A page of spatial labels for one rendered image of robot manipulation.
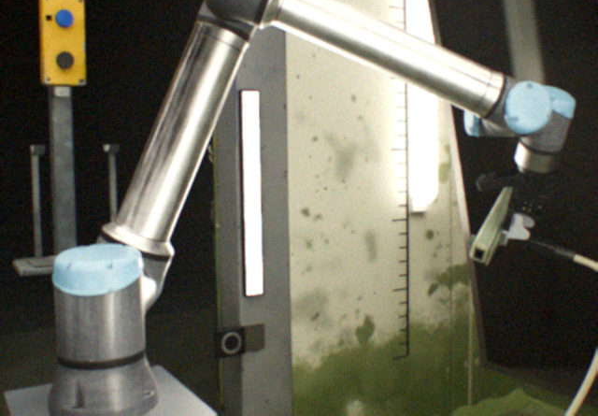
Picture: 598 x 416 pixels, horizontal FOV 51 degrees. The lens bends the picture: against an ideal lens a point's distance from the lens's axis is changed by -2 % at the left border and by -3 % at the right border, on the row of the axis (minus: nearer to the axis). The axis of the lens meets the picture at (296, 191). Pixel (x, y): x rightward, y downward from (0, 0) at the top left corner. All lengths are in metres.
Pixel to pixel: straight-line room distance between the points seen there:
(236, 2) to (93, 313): 0.58
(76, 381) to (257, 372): 1.03
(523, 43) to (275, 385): 1.30
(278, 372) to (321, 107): 0.87
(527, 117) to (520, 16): 0.83
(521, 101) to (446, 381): 1.59
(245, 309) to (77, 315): 0.98
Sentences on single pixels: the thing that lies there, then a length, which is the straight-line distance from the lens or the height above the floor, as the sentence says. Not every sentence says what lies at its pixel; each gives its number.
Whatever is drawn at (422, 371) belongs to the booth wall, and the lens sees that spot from 2.48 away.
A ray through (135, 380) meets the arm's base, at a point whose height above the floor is 0.70.
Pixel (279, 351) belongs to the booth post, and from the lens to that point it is 2.10.
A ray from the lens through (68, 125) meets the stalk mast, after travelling 2.00.
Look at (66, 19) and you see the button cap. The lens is 1.97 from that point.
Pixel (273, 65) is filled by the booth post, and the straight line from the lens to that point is 2.02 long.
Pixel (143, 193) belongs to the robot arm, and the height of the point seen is 1.00.
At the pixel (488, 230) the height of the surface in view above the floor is 0.90.
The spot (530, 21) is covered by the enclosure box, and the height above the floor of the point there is 1.45.
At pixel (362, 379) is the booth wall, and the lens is 2.31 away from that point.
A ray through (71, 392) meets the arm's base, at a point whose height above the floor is 0.69.
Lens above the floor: 1.07
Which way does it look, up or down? 3 degrees down
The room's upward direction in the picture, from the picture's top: 1 degrees counter-clockwise
